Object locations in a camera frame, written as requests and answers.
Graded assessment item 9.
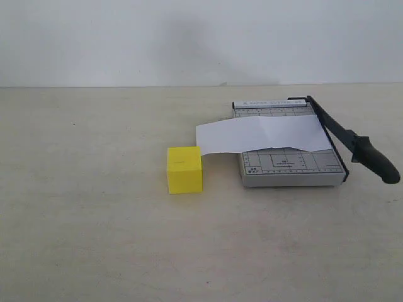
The black cutter blade arm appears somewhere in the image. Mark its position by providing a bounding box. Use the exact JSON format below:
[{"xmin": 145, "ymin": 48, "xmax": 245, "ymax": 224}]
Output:
[{"xmin": 306, "ymin": 96, "xmax": 400, "ymax": 184}]

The grey paper cutter base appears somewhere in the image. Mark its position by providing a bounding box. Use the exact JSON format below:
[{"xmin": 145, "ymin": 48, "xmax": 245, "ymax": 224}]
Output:
[{"xmin": 232, "ymin": 97, "xmax": 349, "ymax": 187}]

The yellow cube block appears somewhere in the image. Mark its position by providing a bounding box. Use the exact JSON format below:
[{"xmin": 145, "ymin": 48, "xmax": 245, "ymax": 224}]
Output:
[{"xmin": 167, "ymin": 147, "xmax": 203, "ymax": 194}]

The white paper sheet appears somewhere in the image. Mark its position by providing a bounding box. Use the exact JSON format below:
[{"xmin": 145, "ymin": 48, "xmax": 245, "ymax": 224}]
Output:
[{"xmin": 196, "ymin": 115, "xmax": 331, "ymax": 155}]

